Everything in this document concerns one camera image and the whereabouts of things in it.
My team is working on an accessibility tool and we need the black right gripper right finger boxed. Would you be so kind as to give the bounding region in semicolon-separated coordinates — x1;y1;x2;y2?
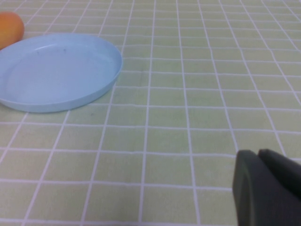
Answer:
258;148;301;199

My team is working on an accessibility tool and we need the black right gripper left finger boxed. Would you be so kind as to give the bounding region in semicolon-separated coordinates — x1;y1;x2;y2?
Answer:
232;150;301;226

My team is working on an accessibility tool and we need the orange mango with reddish blush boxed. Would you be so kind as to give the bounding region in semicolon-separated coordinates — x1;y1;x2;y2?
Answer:
0;11;25;50

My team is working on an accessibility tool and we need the light blue round plate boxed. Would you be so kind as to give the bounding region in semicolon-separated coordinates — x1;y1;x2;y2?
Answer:
0;32;123;113

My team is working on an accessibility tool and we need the green checked tablecloth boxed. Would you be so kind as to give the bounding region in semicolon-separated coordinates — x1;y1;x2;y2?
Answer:
0;0;301;226

